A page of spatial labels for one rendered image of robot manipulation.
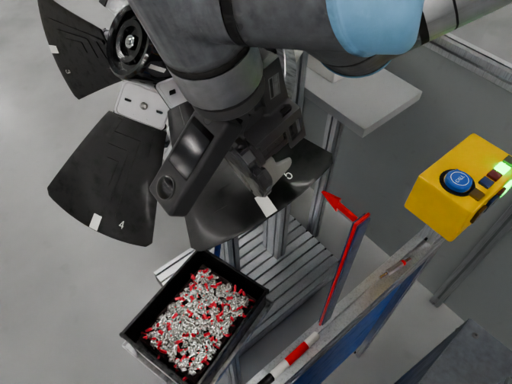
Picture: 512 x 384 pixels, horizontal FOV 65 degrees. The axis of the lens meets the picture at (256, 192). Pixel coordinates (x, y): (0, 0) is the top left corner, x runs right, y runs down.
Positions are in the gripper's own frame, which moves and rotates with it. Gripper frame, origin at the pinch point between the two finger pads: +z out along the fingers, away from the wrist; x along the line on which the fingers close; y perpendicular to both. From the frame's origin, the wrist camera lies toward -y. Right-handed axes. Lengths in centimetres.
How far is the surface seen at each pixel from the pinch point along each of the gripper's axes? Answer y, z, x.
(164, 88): 1.6, -1.0, 24.2
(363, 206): 44, 114, 21
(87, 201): -21.4, 13.6, 29.6
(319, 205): 30, 102, 31
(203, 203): -6.1, 0.9, 4.6
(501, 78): 67, 40, 0
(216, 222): -6.5, 1.5, 1.4
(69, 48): -5, 4, 55
